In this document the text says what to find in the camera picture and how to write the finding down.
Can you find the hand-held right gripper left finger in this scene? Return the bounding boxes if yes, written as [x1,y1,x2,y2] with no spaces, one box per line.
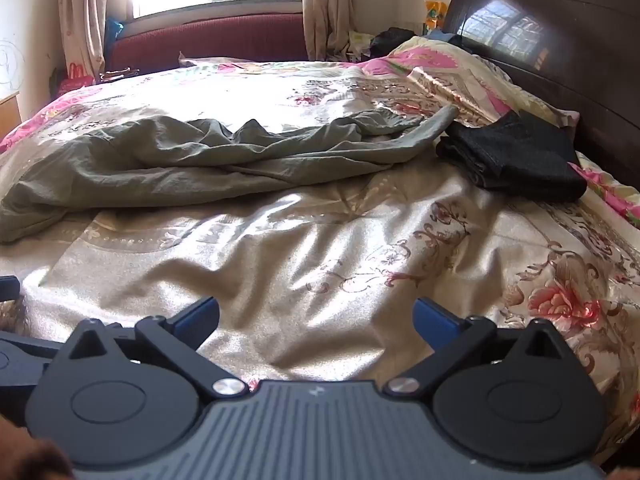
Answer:
[52,296,249,401]

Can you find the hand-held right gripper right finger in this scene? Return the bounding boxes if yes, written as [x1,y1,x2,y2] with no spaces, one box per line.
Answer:
[382,297,583,397]

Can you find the grey-green pants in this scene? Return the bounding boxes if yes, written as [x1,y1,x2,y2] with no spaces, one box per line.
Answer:
[0,105,460,245]

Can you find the folded black pants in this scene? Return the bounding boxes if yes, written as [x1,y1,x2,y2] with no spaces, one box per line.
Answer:
[436,110,588,203]

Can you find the floral satin bedspread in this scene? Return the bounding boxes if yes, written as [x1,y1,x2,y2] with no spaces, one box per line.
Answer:
[0,35,640,466]

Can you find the wooden nightstand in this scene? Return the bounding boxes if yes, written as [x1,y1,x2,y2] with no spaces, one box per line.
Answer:
[0,91,22,138]

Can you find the dark red window seat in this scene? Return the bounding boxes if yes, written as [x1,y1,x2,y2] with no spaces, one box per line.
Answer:
[107,12,310,73]

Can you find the black cloth bundle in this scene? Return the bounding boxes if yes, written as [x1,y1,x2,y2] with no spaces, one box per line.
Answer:
[370,27,418,58]

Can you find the white plastic bag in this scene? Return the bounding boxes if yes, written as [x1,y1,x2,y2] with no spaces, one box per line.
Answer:
[347,30,375,61]

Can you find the beige patterned curtain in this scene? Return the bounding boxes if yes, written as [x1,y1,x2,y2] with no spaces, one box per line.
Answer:
[301,0,357,61]
[57,0,133,78]

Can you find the dark wooden headboard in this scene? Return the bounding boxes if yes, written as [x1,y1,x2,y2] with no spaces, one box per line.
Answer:
[442,0,640,196]

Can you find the yellow packet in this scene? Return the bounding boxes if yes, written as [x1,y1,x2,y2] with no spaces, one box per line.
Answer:
[422,0,448,36]

